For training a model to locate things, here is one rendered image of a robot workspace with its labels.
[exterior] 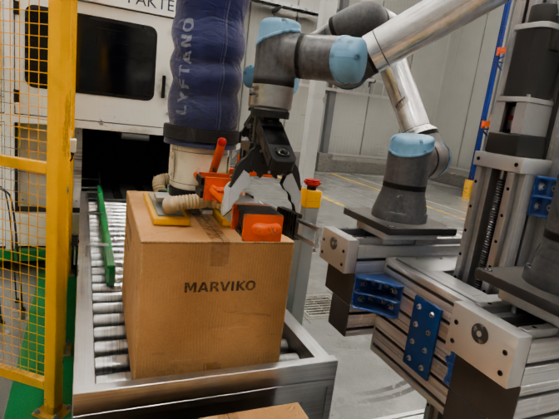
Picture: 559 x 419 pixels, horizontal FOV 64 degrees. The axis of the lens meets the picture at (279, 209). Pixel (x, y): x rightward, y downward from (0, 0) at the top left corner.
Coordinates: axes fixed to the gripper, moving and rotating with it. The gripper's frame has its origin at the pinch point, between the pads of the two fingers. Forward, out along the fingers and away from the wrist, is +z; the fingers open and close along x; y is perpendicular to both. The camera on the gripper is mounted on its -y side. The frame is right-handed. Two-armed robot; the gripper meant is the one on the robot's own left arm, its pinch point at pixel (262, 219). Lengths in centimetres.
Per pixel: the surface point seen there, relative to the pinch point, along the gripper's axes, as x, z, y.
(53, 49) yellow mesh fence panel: 44, -32, 98
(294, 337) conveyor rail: -32, 50, 43
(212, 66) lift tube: 1, -30, 50
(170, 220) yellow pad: 10.5, 12.1, 43.2
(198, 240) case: 5.2, 13.7, 30.3
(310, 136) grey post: -153, -1, 311
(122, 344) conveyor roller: 21, 54, 54
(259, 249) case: -11.2, 15.9, 29.8
